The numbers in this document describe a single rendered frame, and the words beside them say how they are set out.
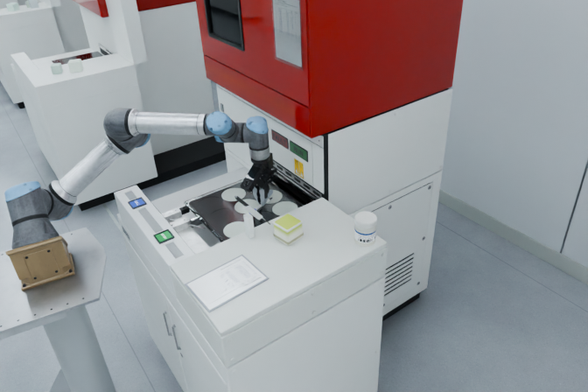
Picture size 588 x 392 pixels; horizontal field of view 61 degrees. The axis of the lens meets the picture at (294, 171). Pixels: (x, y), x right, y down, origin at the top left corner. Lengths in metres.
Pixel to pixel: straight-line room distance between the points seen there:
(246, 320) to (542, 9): 2.12
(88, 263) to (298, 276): 0.83
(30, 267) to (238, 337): 0.82
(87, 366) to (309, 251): 1.07
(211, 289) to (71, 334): 0.75
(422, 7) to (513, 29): 1.10
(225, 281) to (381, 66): 0.93
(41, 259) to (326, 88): 1.13
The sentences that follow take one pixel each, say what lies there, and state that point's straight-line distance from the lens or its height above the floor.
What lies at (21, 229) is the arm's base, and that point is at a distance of 1.92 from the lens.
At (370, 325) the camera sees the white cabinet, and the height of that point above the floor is 0.62.
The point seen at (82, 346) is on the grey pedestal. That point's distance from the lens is 2.19.
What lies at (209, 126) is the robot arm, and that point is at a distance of 1.67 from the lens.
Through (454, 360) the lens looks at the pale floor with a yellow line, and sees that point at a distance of 2.64.
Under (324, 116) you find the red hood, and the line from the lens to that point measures 1.73.
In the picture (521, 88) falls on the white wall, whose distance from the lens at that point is 3.00.
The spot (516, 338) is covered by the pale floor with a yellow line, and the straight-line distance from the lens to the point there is 2.82.
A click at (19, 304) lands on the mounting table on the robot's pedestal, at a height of 0.82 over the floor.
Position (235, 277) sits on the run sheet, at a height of 0.97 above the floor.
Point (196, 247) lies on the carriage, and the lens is 1.84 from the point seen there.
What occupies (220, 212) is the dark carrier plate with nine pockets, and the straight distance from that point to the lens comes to 1.96.
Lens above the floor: 2.01
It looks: 31 degrees down
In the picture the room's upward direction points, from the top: 3 degrees counter-clockwise
